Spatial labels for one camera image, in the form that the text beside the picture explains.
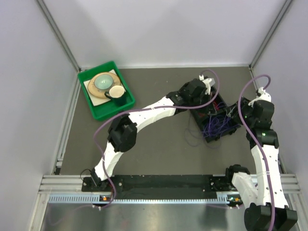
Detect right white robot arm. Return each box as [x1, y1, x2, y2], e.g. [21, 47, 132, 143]
[224, 96, 298, 231]

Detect slotted grey cable duct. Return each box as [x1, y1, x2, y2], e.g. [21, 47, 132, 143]
[48, 194, 230, 204]

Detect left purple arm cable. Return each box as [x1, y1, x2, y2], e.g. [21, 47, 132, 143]
[93, 69, 220, 210]

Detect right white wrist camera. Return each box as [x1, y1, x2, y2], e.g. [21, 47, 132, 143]
[248, 87, 271, 107]

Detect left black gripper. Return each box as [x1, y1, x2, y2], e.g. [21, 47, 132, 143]
[190, 92, 217, 116]

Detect green plastic bin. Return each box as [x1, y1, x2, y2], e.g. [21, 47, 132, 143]
[78, 61, 135, 121]

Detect light teal bowl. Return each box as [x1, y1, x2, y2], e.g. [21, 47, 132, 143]
[94, 74, 114, 90]

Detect black three-compartment tray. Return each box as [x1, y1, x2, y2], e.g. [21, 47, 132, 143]
[190, 95, 240, 143]

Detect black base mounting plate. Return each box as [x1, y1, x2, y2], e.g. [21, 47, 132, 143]
[82, 175, 236, 194]

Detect red thin wires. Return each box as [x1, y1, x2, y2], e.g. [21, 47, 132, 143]
[211, 97, 228, 113]

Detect white square board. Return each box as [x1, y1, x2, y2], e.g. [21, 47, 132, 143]
[83, 69, 118, 106]

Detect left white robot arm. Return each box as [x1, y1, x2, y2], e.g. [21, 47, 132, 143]
[90, 78, 215, 191]

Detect wooden round plate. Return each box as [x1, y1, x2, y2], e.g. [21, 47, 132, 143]
[87, 72, 121, 98]

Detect purple thin wires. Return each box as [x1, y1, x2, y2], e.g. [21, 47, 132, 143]
[184, 113, 239, 149]

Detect dark green mug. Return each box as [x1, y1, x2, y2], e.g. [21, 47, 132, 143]
[104, 85, 127, 106]

